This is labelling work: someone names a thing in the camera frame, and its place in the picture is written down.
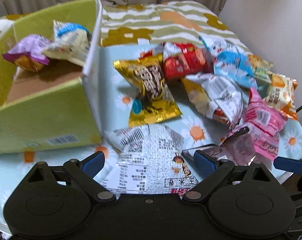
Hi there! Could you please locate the large white snack packet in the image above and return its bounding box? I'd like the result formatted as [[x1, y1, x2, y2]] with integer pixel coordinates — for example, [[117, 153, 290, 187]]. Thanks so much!
[[102, 124, 198, 196]]

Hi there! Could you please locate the gold snack packet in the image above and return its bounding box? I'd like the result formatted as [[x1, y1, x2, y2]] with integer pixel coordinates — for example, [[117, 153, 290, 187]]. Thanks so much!
[[113, 54, 182, 127]]

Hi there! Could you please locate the white blue snack packet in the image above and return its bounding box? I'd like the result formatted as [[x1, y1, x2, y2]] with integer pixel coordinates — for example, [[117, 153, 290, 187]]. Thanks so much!
[[41, 20, 91, 67]]

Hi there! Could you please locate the pink striped snack packet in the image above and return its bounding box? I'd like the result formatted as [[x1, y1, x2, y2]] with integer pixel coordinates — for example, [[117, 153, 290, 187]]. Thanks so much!
[[228, 87, 287, 161]]

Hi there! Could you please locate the red snack packet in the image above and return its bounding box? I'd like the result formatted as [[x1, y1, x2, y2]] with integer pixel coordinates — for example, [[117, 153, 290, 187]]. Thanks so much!
[[140, 42, 214, 80]]

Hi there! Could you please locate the white magenta snack packet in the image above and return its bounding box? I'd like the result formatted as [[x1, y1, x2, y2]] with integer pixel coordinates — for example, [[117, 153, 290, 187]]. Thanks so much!
[[182, 126, 256, 165]]

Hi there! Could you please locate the striped floral duvet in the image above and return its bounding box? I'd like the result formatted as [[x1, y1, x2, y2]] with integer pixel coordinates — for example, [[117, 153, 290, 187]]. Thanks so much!
[[0, 0, 250, 61]]

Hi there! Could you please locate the green yellow snack packet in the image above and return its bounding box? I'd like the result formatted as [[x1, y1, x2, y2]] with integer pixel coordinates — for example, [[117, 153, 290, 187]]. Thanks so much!
[[247, 54, 273, 84]]

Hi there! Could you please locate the green cardboard box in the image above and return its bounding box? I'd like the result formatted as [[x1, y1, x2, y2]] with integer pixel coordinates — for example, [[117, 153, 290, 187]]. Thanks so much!
[[0, 0, 102, 154]]

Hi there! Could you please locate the blue cartoon snack packet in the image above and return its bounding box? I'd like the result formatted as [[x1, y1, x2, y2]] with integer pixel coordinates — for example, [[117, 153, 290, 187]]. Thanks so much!
[[199, 36, 258, 89]]

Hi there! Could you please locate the light blue daisy cloth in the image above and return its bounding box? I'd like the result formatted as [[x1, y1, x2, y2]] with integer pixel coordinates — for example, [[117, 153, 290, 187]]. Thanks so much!
[[0, 45, 302, 225]]

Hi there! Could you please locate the purple snack packet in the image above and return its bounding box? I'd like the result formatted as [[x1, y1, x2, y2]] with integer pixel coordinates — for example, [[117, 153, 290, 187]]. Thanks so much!
[[2, 34, 52, 72]]

